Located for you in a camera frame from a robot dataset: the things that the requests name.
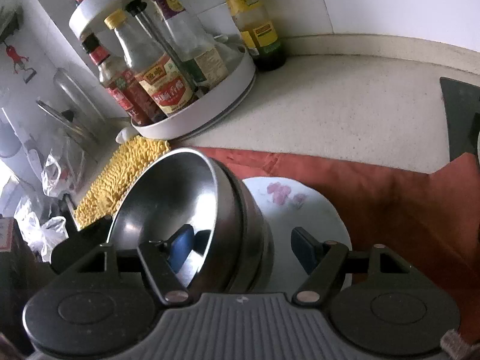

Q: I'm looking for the steel bowl front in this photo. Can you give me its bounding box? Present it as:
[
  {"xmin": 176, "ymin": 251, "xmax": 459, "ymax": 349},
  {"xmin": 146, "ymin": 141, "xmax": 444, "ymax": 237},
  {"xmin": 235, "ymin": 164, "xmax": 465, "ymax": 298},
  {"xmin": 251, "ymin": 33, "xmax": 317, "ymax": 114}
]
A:
[{"xmin": 218, "ymin": 163, "xmax": 274, "ymax": 293}]

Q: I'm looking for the steel bowl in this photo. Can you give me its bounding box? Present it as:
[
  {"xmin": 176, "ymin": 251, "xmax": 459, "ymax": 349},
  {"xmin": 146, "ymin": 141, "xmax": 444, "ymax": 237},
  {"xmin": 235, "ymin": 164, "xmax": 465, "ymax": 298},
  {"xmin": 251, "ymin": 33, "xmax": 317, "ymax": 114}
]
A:
[
  {"xmin": 188, "ymin": 158, "xmax": 251, "ymax": 298},
  {"xmin": 108, "ymin": 150, "xmax": 222, "ymax": 287},
  {"xmin": 218, "ymin": 163, "xmax": 274, "ymax": 293}
]

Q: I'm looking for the large white rose plate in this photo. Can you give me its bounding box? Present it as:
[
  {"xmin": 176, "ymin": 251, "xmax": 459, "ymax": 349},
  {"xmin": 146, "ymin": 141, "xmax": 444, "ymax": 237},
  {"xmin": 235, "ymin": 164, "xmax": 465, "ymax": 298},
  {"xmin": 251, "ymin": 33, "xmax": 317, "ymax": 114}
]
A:
[{"xmin": 243, "ymin": 176, "xmax": 352, "ymax": 297}]

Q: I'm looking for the steel bowl back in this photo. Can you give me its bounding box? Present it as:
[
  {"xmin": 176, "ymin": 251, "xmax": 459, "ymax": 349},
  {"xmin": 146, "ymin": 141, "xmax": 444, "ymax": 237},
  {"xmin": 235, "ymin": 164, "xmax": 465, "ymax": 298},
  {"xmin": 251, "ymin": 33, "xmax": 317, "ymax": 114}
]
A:
[{"xmin": 188, "ymin": 158, "xmax": 251, "ymax": 298}]

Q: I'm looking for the yellow chenille mat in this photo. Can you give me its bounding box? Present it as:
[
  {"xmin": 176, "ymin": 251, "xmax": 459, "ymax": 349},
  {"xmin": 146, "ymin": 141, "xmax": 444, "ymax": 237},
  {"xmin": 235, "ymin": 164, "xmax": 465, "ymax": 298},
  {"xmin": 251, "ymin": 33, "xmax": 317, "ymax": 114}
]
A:
[{"xmin": 75, "ymin": 135, "xmax": 171, "ymax": 229}]

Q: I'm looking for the plastic bag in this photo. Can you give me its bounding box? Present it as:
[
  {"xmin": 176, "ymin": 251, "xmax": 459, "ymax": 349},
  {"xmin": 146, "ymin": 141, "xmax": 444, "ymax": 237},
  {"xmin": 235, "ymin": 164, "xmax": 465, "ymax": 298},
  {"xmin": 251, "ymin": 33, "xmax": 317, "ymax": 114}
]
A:
[{"xmin": 41, "ymin": 134, "xmax": 87, "ymax": 198}]

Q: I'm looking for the red cloth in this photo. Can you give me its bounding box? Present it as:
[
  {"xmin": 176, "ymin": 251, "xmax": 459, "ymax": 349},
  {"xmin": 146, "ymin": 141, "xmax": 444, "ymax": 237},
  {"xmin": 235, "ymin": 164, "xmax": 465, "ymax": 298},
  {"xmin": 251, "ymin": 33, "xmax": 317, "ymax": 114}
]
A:
[{"xmin": 202, "ymin": 148, "xmax": 479, "ymax": 344}]

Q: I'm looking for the red-label soy sauce bottle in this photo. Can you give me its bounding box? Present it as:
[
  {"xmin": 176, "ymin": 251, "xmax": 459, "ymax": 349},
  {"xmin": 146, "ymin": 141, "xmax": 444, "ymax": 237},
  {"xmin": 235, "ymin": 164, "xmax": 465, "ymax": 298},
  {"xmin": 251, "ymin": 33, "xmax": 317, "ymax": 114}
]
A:
[{"xmin": 80, "ymin": 33, "xmax": 167, "ymax": 127}]

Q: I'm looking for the white rotating condiment tray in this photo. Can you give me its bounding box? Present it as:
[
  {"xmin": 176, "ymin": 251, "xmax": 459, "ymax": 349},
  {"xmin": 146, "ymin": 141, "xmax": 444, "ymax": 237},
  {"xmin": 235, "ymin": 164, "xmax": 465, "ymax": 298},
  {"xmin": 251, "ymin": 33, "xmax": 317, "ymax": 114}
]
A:
[{"xmin": 69, "ymin": 0, "xmax": 256, "ymax": 141}]

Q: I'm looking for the purple-label clear bottle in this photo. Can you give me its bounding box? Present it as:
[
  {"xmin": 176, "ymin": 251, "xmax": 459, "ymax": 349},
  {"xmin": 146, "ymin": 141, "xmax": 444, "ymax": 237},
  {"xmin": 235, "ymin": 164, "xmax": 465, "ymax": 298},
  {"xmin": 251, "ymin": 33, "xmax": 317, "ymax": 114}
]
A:
[{"xmin": 151, "ymin": 0, "xmax": 229, "ymax": 89}]

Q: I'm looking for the black gas stove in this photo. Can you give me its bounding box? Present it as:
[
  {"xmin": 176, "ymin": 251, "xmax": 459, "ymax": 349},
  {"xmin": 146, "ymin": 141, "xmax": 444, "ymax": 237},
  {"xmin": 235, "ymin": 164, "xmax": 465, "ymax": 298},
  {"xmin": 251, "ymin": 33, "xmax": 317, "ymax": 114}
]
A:
[{"xmin": 439, "ymin": 76, "xmax": 480, "ymax": 161}]

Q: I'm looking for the yellow-green sesame oil bottle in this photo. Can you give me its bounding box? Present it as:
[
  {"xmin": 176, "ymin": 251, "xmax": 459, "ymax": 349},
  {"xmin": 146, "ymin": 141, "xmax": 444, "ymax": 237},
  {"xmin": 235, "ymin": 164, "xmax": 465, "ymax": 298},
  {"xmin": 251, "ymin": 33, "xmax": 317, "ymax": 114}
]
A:
[{"xmin": 225, "ymin": 0, "xmax": 287, "ymax": 72}]

